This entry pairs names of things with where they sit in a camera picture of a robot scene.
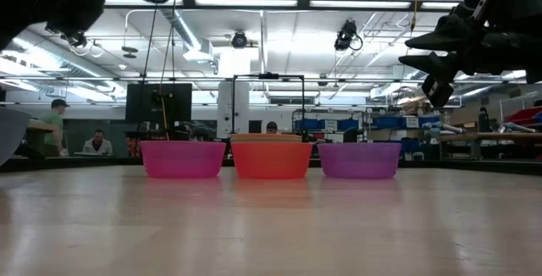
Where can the long ceiling light bar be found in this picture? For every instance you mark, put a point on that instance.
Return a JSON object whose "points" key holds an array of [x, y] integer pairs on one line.
{"points": [[245, 2]]}

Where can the yellow bowl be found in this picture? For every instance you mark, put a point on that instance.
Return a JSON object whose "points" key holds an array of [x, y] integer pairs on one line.
{"points": [[267, 136]]}

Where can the round black ceiling fixture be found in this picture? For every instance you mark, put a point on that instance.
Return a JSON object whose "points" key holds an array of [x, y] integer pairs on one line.
{"points": [[129, 49]]}

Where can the orange plastic bowl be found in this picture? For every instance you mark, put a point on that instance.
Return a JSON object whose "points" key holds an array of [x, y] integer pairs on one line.
{"points": [[271, 161]]}

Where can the person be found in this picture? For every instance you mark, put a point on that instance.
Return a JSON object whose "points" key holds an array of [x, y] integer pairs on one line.
{"points": [[484, 120], [98, 145], [272, 128], [54, 128]]}

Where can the red storage bin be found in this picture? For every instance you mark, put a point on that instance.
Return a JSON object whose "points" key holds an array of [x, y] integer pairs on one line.
{"points": [[525, 116]]}

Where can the blue storage bin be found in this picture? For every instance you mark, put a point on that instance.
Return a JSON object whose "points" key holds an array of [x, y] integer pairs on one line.
{"points": [[385, 122], [348, 124], [307, 125], [428, 122]]}

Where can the pale blue robot arm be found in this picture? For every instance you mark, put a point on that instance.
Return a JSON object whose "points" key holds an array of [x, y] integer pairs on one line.
{"points": [[442, 128], [518, 128]]}

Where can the black monitor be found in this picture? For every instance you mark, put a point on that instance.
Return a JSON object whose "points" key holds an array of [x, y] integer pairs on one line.
{"points": [[158, 106]]}

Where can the light wooden table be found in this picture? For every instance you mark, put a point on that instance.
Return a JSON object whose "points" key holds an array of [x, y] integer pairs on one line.
{"points": [[42, 127]]}

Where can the purple plastic bowl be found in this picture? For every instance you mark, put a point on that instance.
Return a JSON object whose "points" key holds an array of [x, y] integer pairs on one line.
{"points": [[360, 161]]}

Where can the pink plastic bowl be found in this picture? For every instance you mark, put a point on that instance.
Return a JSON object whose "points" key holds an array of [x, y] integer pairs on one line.
{"points": [[182, 159]]}

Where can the silver air duct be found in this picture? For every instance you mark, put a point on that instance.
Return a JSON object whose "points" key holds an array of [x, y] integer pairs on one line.
{"points": [[180, 24]]}

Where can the white column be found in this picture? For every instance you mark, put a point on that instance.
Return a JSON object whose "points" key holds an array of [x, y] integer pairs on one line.
{"points": [[241, 106]]}

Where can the grey bowl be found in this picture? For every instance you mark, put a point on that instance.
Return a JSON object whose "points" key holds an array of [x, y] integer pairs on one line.
{"points": [[10, 132]]}

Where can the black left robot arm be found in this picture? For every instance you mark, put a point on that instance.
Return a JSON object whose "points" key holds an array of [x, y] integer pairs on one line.
{"points": [[17, 5]]}

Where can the wooden workbench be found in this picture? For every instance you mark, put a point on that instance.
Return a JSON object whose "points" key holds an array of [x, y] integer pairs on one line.
{"points": [[487, 136]]}

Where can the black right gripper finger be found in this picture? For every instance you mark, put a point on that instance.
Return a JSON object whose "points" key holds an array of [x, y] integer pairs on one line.
{"points": [[453, 34], [440, 64]]}

